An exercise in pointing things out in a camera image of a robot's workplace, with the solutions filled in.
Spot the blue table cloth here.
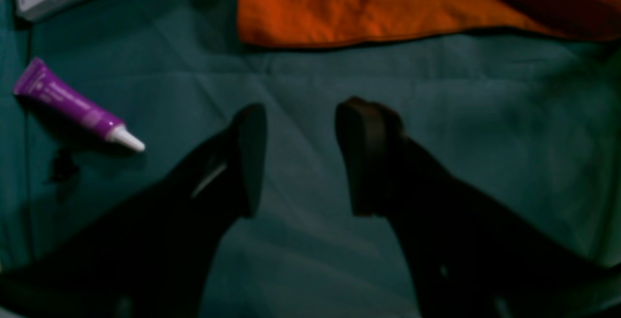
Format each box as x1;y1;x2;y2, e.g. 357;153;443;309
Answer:
1;0;620;318

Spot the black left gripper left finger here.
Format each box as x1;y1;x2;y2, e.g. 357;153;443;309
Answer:
1;103;268;318

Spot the purple glue tube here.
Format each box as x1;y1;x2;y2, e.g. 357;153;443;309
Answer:
13;58;146;152

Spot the orange t-shirt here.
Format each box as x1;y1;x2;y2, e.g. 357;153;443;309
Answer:
237;0;621;48

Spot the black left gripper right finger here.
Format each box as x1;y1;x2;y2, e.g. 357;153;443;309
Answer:
335;97;621;318

